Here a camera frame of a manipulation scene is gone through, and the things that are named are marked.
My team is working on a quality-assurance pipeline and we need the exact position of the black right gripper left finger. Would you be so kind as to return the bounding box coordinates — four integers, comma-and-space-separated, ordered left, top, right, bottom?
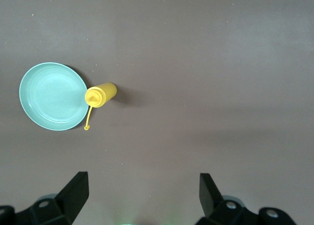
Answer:
0, 171, 89, 225

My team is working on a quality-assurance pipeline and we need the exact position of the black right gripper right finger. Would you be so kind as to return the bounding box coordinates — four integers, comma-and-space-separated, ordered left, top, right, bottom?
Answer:
196, 173, 297, 225

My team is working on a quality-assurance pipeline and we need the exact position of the yellow mustard squeeze bottle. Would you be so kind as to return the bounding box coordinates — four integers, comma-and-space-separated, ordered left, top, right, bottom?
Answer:
83, 82, 117, 131

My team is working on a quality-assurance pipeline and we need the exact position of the mint green plate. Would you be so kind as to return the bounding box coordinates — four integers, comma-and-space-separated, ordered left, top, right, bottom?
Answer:
19, 62, 90, 131

